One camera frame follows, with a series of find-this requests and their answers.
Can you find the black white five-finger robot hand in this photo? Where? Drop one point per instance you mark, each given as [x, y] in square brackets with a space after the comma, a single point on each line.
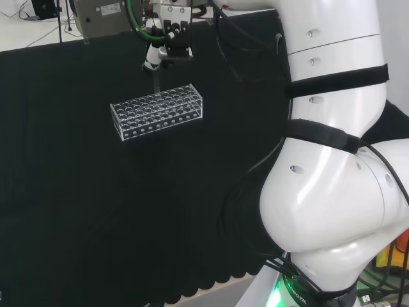
[179, 38]

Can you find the clear glass test tube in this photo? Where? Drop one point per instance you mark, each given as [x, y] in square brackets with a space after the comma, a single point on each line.
[156, 83]

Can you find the clear acrylic test tube rack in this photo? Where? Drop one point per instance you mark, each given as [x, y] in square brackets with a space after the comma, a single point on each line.
[156, 112]

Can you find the grey tape piece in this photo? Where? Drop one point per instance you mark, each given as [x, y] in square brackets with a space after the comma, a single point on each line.
[209, 22]

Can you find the grey metal box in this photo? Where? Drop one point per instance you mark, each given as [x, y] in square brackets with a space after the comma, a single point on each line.
[108, 16]

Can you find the blue tripod pole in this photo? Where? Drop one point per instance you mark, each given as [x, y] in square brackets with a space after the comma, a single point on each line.
[59, 22]

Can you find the black laptop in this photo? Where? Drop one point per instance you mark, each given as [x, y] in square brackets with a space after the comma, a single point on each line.
[43, 8]

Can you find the black bench cloth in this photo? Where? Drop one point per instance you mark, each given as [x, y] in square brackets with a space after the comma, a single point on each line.
[64, 192]

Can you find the yellow stop button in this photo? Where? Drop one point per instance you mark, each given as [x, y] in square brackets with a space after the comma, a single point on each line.
[399, 256]

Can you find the silver plug connector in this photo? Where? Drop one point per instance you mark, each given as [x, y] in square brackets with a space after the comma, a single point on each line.
[366, 299]

